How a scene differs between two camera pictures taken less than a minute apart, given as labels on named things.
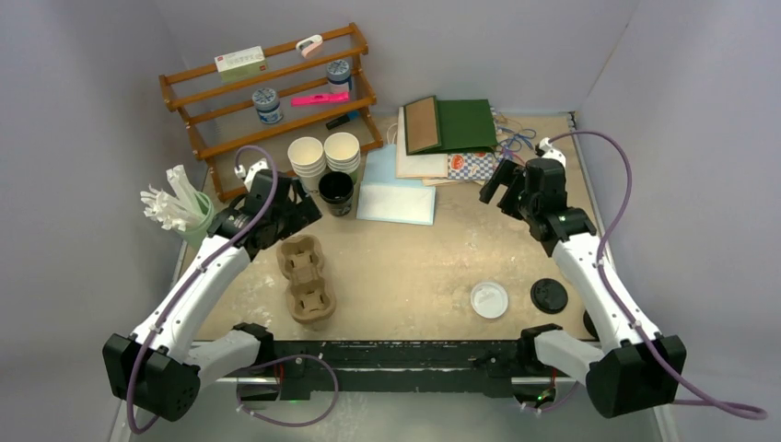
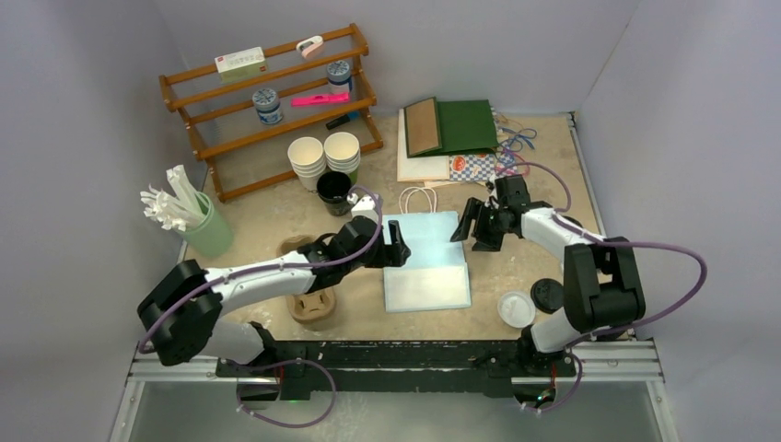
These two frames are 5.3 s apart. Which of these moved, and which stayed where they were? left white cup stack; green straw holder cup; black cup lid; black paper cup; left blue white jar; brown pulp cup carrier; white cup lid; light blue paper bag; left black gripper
Moved: white cup lid; light blue paper bag; left black gripper
Stayed: green straw holder cup; left white cup stack; brown pulp cup carrier; left blue white jar; black cup lid; black paper cup
